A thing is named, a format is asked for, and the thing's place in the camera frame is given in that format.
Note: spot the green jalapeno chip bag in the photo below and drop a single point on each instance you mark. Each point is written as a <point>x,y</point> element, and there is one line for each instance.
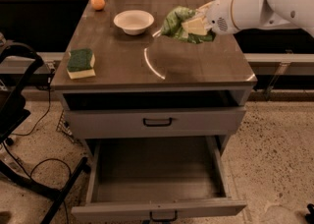
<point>172,26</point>

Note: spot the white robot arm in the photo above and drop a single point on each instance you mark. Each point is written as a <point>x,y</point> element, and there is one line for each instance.
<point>233,16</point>

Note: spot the open bottom drawer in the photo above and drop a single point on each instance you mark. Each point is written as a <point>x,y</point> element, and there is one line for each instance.
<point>157,180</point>

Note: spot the black chair frame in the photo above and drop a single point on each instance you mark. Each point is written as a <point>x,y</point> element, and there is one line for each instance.
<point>13,113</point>

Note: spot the green and yellow sponge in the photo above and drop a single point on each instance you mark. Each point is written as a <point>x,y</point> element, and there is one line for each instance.
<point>81,64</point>

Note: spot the grey drawer cabinet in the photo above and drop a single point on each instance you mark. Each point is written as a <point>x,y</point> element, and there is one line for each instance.
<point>151,71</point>

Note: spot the white bowl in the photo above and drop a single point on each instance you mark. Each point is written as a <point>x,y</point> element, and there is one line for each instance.
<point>133,22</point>

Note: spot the orange fruit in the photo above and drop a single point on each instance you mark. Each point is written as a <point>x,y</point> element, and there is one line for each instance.
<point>97,5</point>

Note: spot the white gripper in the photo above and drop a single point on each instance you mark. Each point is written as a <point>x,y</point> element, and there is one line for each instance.
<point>220,14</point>

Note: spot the wire rack behind cabinet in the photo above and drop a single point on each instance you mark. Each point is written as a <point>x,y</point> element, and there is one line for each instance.
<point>63,127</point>

